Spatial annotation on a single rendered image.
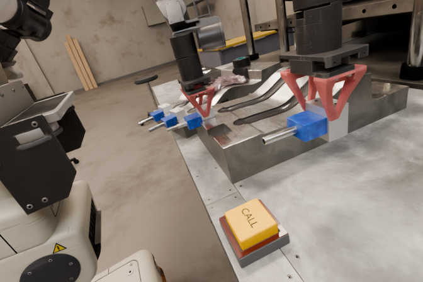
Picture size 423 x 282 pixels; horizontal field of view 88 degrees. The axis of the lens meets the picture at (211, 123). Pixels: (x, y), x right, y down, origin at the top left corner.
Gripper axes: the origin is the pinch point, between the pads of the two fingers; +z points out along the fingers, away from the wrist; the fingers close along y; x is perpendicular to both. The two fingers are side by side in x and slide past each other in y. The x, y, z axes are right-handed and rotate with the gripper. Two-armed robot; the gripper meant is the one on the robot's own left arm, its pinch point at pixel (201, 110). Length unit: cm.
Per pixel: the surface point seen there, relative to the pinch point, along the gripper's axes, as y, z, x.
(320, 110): -30.2, -4.5, -11.2
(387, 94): -19.3, 5.1, -41.0
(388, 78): 1, 13, -70
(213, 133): -8.2, 3.8, 0.5
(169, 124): 13.7, 5.6, 9.1
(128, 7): 1032, -170, -30
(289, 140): -19.2, 6.2, -12.8
